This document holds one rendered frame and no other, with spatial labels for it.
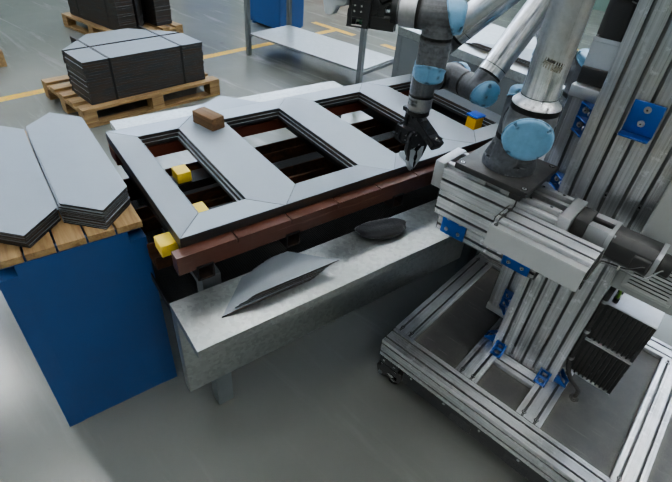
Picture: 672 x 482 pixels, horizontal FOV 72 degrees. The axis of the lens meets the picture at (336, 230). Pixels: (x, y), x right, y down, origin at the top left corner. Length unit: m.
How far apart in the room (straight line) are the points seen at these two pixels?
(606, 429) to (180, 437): 1.52
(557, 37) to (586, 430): 1.33
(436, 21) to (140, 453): 1.67
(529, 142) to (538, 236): 0.26
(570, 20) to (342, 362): 1.53
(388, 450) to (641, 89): 1.41
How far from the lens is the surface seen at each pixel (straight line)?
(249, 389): 2.02
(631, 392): 2.16
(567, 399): 2.01
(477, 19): 1.29
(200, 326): 1.33
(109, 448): 2.00
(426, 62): 1.19
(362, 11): 1.21
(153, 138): 1.91
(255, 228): 1.40
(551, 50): 1.17
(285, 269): 1.42
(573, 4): 1.16
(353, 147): 1.80
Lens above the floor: 1.67
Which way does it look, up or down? 37 degrees down
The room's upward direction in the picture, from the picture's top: 5 degrees clockwise
